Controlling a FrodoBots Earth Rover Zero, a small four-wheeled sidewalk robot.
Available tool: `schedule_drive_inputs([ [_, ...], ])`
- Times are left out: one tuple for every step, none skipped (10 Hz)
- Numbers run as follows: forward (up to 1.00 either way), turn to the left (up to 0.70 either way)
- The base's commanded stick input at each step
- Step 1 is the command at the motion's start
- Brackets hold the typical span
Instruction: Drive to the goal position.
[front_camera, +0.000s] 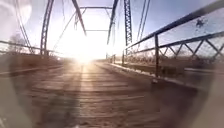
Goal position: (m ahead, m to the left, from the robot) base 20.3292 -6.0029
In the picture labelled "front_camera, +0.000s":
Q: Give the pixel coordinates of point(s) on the rusty steel bridge truss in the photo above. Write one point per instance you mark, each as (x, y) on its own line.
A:
(127, 20)

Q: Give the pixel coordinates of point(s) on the lattice metal bridge railing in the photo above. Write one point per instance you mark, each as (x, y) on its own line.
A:
(156, 56)
(30, 46)

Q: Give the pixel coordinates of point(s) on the bare tree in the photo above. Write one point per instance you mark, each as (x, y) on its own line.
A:
(18, 41)

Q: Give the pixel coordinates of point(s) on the wooden plank bridge deck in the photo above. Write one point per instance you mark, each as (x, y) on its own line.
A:
(100, 100)

